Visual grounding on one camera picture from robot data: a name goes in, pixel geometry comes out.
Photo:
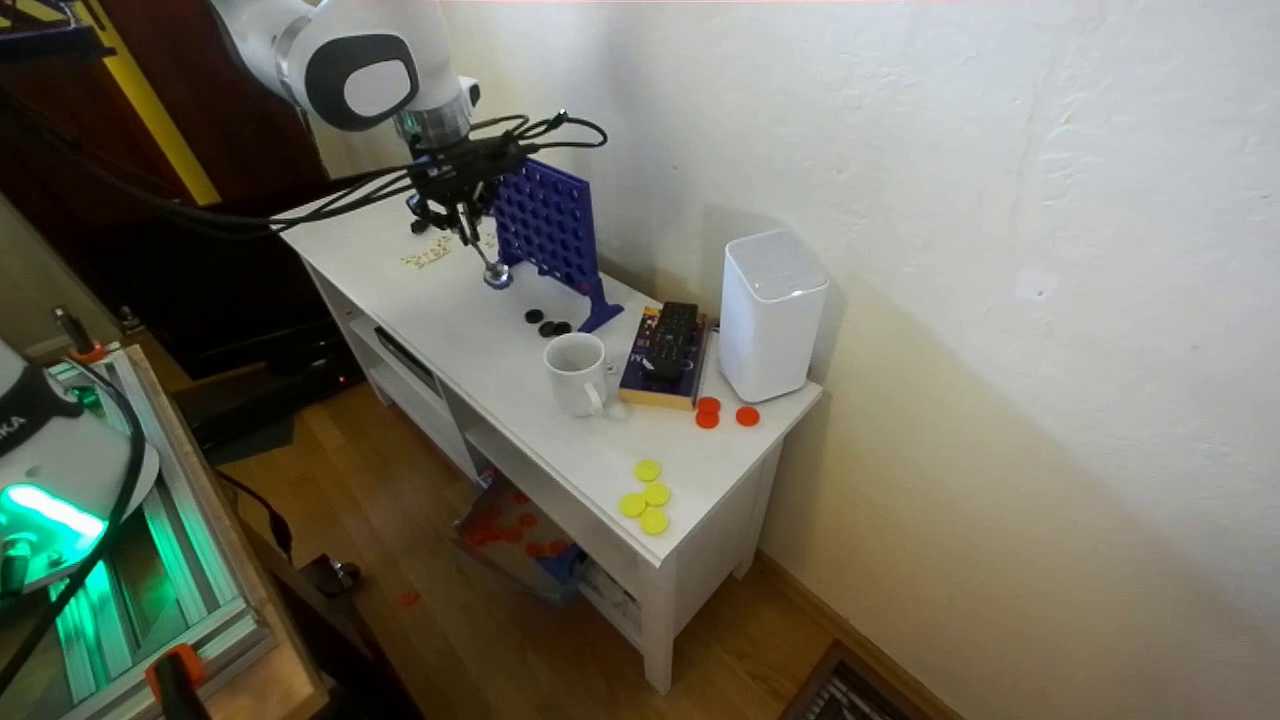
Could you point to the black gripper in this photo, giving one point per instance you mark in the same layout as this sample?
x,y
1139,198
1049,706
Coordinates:
x,y
457,169

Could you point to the silver spoon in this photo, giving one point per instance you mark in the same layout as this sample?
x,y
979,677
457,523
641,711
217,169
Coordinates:
x,y
496,274

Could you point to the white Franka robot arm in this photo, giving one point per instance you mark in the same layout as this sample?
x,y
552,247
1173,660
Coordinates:
x,y
361,72

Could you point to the white mug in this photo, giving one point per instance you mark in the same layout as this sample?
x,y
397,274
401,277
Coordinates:
x,y
576,375

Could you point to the small letter tile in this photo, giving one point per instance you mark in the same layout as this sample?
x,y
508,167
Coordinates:
x,y
428,253
416,261

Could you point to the white low table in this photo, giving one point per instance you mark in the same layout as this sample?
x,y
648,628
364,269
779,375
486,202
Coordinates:
x,y
464,344

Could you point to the black game disc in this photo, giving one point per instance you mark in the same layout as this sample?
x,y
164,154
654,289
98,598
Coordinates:
x,y
552,327
535,319

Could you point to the blue paperback book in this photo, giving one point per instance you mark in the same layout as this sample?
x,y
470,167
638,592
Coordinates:
x,y
638,381

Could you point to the dark brown cabinet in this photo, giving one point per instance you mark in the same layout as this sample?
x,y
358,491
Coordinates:
x,y
201,305

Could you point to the yellow game disc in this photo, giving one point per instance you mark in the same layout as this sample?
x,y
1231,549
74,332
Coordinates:
x,y
647,471
632,505
659,492
654,523

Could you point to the red game disc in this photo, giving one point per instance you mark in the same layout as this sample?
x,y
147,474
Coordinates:
x,y
706,420
749,412
711,406

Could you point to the yellow diagonal strip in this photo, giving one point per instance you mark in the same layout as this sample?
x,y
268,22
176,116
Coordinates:
x,y
153,105

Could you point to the colourful book under table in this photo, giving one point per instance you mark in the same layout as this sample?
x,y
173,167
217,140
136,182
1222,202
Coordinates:
x,y
520,540

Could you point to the white plastic bin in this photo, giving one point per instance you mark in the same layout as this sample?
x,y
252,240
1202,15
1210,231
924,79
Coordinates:
x,y
770,323

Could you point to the dark floor vent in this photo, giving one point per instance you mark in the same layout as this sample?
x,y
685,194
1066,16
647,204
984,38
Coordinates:
x,y
847,689

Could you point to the blue connect four frame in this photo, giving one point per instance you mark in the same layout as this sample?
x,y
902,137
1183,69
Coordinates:
x,y
552,234

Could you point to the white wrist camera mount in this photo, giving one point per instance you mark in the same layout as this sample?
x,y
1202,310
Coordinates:
x,y
470,93

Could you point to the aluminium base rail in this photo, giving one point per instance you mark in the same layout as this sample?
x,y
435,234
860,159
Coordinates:
x,y
163,573

